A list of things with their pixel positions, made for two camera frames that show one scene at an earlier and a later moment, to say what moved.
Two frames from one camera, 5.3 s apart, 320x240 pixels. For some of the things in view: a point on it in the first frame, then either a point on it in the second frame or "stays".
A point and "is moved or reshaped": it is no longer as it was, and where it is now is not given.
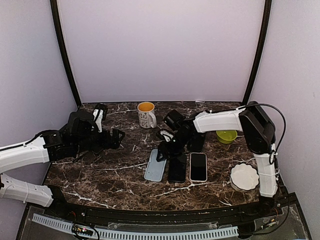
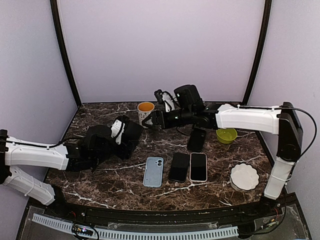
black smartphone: (198, 166) stays
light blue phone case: (154, 169) is moved or reshaped
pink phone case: (198, 167) stays
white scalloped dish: (243, 177) stays
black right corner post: (267, 19) stays
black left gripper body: (106, 144) -> (124, 152)
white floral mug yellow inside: (146, 115) stays
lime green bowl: (226, 136) stays
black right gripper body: (176, 147) -> (157, 113)
